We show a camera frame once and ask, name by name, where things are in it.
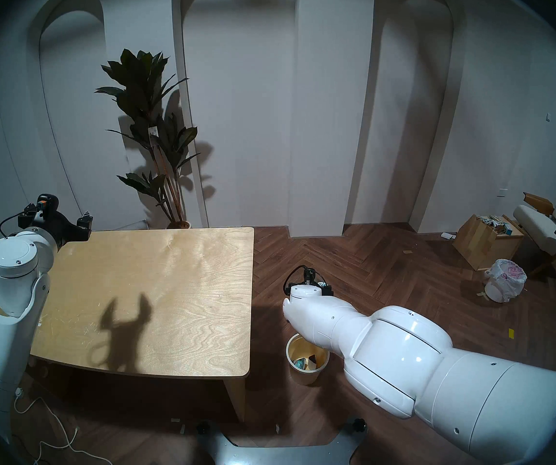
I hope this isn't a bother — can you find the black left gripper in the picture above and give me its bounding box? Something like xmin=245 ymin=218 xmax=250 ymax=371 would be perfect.
xmin=19 ymin=205 xmax=93 ymax=250

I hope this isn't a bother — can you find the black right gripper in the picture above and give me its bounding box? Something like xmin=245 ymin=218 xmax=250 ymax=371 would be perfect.
xmin=285 ymin=265 xmax=334 ymax=297

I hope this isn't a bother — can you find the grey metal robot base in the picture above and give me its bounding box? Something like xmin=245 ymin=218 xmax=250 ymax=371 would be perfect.
xmin=195 ymin=418 xmax=369 ymax=465

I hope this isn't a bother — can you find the cream round trash bin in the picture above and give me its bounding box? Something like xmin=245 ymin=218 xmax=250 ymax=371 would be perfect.
xmin=286 ymin=333 xmax=331 ymax=386

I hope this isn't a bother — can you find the white bin with plastic bag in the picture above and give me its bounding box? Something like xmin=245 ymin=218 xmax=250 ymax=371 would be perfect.
xmin=483 ymin=259 xmax=527 ymax=303

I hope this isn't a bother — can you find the mixed trash pile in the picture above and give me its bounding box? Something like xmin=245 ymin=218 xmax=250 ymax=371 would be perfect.
xmin=477 ymin=215 xmax=514 ymax=235

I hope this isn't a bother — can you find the light wooden table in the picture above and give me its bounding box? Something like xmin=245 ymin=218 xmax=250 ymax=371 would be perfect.
xmin=30 ymin=227 xmax=255 ymax=423

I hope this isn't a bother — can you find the tall green leafy plant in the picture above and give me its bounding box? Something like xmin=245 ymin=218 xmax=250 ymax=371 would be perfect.
xmin=95 ymin=49 xmax=201 ymax=227

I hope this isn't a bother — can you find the open cardboard box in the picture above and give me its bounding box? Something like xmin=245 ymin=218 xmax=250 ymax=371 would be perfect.
xmin=453 ymin=214 xmax=526 ymax=271

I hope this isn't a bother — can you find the white cushioned wooden armchair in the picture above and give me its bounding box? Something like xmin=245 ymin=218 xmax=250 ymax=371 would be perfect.
xmin=513 ymin=189 xmax=556 ymax=281

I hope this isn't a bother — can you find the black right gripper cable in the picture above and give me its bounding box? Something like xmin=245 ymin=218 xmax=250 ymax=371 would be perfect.
xmin=284 ymin=265 xmax=308 ymax=295

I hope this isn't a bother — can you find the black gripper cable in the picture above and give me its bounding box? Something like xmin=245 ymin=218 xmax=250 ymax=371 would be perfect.
xmin=284 ymin=265 xmax=308 ymax=295
xmin=0 ymin=211 xmax=29 ymax=238

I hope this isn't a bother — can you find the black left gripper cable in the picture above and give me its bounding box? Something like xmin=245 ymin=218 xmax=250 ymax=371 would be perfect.
xmin=0 ymin=211 xmax=29 ymax=238

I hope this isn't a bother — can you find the white floor cable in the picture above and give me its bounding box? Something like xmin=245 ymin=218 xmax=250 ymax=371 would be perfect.
xmin=14 ymin=396 xmax=114 ymax=465

